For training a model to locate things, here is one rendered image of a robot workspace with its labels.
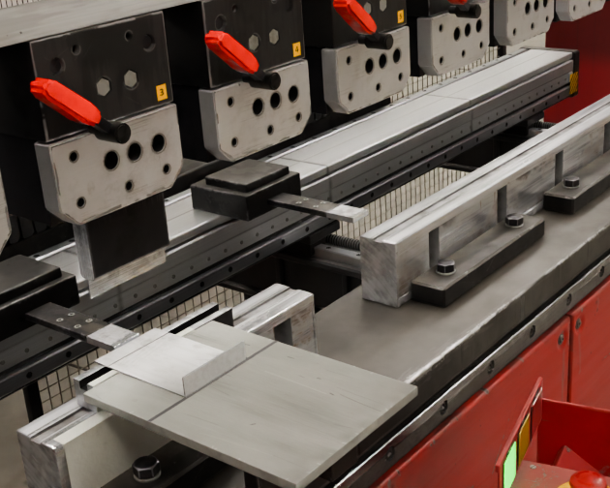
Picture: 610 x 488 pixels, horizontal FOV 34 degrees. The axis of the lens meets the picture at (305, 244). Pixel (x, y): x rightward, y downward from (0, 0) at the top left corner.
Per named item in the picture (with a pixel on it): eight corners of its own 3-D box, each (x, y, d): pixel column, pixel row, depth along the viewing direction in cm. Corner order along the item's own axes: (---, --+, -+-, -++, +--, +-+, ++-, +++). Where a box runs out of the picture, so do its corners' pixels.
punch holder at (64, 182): (64, 232, 87) (31, 42, 81) (5, 215, 92) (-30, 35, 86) (186, 181, 98) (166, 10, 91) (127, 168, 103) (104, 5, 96)
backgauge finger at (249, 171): (334, 242, 131) (332, 206, 129) (192, 209, 146) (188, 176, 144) (386, 213, 139) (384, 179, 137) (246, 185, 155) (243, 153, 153)
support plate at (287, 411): (296, 494, 81) (295, 484, 80) (84, 402, 96) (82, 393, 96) (417, 395, 93) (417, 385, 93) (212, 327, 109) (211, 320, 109)
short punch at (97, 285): (98, 300, 96) (82, 207, 93) (83, 295, 97) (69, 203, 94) (172, 263, 103) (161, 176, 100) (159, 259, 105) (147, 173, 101)
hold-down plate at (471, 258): (443, 309, 135) (443, 289, 134) (411, 300, 139) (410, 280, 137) (545, 235, 157) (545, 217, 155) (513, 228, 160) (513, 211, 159)
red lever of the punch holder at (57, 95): (53, 75, 78) (135, 128, 86) (20, 71, 81) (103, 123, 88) (44, 96, 78) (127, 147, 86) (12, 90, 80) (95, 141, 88)
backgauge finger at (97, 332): (85, 381, 101) (77, 337, 99) (-61, 320, 117) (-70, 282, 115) (170, 334, 110) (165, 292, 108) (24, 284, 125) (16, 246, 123)
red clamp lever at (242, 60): (227, 27, 92) (284, 77, 100) (195, 25, 95) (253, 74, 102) (220, 45, 92) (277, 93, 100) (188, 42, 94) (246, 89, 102)
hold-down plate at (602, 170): (572, 215, 164) (573, 198, 162) (542, 209, 167) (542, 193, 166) (643, 164, 185) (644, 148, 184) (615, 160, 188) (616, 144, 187)
